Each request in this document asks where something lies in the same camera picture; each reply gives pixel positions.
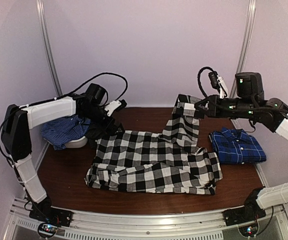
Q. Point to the left aluminium frame post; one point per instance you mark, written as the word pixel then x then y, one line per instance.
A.
pixel 47 45

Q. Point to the left circuit board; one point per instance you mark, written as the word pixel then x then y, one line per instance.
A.
pixel 47 229

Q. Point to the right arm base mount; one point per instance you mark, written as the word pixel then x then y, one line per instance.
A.
pixel 242 215

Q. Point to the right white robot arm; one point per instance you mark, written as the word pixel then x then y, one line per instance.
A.
pixel 273 114

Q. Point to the aluminium frame post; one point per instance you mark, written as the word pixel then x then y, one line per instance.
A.
pixel 47 45
pixel 248 30

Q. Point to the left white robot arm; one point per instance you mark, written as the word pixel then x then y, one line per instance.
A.
pixel 15 139

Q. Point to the black white checkered shirt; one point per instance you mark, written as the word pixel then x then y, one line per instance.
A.
pixel 166 162

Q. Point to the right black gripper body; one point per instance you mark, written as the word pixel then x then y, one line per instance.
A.
pixel 244 108

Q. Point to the black pinstripe shirt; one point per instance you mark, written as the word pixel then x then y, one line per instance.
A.
pixel 93 133

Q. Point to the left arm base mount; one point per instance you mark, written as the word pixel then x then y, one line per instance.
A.
pixel 55 216

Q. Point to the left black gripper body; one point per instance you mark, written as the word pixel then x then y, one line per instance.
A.
pixel 92 115

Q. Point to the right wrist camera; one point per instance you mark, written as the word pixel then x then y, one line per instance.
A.
pixel 248 84

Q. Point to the front aluminium rail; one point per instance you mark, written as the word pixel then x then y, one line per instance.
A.
pixel 87 225

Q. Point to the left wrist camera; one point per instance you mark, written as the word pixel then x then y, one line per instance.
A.
pixel 95 94

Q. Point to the right aluminium frame post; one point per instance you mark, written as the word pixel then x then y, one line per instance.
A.
pixel 248 30

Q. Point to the crumpled blue dotted shirt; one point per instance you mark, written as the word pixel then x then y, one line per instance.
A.
pixel 60 131

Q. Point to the white tray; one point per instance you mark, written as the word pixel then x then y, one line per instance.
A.
pixel 75 144

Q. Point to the circuit board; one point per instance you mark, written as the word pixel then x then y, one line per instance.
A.
pixel 47 229
pixel 248 230

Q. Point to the right circuit board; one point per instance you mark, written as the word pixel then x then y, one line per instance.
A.
pixel 248 230

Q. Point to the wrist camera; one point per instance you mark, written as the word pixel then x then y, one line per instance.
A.
pixel 95 94
pixel 248 84

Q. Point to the folded blue plaid shirt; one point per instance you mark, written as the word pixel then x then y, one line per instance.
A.
pixel 235 146

